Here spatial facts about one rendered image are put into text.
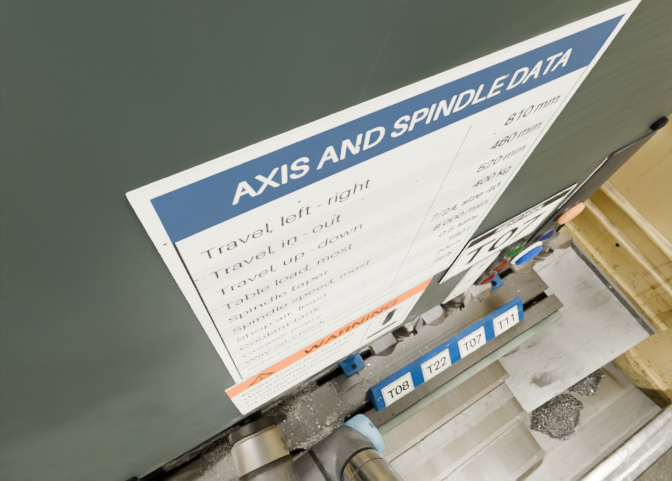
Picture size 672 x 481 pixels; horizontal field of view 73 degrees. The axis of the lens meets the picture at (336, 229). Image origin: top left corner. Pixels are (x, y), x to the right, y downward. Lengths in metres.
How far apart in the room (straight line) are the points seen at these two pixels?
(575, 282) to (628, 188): 0.33
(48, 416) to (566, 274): 1.41
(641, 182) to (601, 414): 0.69
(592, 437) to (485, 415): 0.33
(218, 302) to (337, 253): 0.05
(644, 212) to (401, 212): 1.18
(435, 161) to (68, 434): 0.18
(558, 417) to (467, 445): 0.32
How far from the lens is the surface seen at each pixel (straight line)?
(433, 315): 0.85
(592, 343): 1.49
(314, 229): 0.15
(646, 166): 1.28
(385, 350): 0.81
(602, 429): 1.59
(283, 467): 0.69
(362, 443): 0.78
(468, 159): 0.18
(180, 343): 0.19
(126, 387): 0.21
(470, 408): 1.36
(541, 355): 1.46
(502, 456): 1.39
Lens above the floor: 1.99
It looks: 60 degrees down
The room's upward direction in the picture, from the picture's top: 9 degrees clockwise
